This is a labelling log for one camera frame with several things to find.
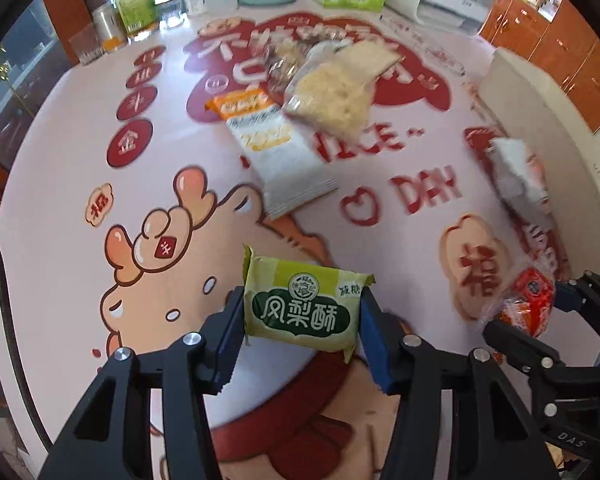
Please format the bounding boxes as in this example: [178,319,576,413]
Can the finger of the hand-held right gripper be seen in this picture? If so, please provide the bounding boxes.
[552,270,600,343]
[482,319,581,387]

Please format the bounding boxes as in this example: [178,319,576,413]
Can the metal tin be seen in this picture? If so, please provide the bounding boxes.
[92,2,128,53]

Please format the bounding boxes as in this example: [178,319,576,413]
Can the white and orange snack packet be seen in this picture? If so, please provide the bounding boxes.
[205,91,341,220]

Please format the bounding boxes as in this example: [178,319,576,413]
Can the white and red snack packet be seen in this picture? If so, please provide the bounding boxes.
[490,137,551,221]

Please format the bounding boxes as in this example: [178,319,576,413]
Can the wooden cabinets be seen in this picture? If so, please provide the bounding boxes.
[480,0,600,136]

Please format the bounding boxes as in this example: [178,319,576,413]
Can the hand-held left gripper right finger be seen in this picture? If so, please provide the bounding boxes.
[360,290,551,480]

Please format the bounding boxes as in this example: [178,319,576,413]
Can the white plastic bin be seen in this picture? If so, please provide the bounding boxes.
[477,47,600,281]

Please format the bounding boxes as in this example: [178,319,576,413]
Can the clear bag of puffed pastry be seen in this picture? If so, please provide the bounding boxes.
[282,57,381,141]

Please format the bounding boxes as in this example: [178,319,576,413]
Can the small glass jar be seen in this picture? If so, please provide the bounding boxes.
[157,0,185,28]

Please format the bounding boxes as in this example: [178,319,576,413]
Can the small clear-wrapped brown snack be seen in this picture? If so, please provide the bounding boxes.
[262,42,311,91]

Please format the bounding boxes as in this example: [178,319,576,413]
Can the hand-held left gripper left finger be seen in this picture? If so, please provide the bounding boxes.
[55,286,247,480]

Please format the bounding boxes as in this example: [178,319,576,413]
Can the glass door cabinet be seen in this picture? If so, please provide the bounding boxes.
[0,5,68,171]

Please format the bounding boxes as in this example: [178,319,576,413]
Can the small red snack packet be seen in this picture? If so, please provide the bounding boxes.
[480,266,556,341]

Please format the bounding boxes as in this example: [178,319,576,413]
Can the green label bottle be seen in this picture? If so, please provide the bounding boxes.
[112,0,160,41]

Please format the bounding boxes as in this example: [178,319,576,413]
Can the drinking glass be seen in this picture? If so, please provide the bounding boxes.
[69,22,106,67]

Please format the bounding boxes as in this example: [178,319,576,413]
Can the green pastry packet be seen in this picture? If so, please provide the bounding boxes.
[242,245,376,363]

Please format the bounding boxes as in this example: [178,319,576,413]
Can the beige cracker packet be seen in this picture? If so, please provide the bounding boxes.
[325,42,403,86]

